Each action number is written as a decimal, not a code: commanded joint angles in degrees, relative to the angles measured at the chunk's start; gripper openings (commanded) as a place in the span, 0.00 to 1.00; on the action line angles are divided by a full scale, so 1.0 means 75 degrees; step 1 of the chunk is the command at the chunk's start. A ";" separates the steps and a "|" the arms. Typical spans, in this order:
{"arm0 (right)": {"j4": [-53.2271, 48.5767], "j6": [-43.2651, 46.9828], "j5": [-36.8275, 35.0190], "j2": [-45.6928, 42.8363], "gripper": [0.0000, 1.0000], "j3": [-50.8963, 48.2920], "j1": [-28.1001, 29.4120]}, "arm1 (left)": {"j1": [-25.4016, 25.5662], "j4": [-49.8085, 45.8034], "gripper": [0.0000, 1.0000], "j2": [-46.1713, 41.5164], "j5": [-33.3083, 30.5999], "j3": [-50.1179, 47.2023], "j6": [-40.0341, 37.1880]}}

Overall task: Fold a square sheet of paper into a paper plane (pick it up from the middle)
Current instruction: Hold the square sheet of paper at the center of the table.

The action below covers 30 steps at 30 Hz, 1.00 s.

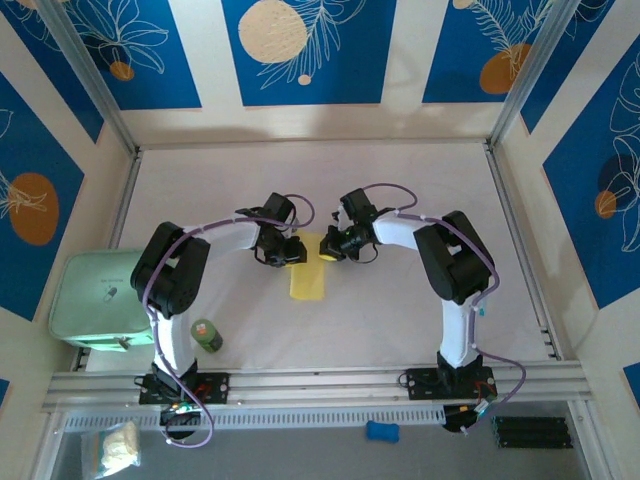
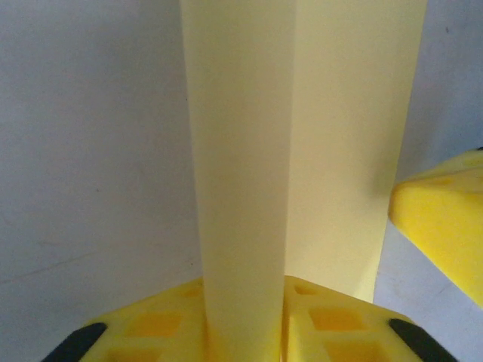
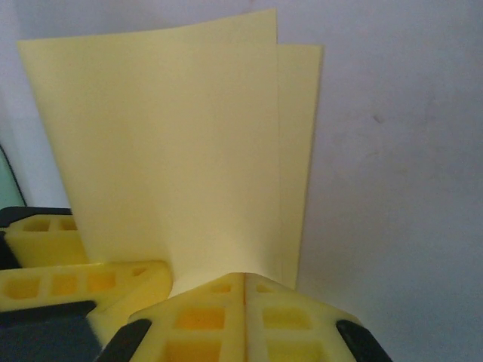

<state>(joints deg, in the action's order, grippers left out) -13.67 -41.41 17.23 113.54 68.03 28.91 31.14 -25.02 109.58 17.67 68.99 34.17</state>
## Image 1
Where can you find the yellow cloth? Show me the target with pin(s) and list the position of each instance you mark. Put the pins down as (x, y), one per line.
(307, 285)

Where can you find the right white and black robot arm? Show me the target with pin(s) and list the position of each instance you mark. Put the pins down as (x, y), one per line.
(455, 260)

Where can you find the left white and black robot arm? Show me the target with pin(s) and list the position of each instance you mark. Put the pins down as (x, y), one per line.
(172, 280)

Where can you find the dark green bottle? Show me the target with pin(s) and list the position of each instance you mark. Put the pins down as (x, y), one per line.
(206, 336)

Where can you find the teal packet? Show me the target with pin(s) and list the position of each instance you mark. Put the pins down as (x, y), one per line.
(482, 311)

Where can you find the blue sponge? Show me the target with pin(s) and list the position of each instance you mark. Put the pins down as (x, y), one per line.
(382, 431)

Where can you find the mint green box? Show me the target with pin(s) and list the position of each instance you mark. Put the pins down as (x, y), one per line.
(85, 300)

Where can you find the clear bag with pale contents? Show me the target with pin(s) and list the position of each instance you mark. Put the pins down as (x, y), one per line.
(117, 447)

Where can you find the black ribbed rack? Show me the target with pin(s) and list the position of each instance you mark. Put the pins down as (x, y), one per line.
(532, 432)

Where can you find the long aluminium mounting rail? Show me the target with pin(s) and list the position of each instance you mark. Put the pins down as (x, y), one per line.
(320, 385)

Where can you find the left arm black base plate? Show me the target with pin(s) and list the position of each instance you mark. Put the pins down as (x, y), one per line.
(215, 387)

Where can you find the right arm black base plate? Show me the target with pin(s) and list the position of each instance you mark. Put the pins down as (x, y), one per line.
(425, 384)

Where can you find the aluminium frame post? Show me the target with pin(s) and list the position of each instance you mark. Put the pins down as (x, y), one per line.
(94, 80)
(529, 75)

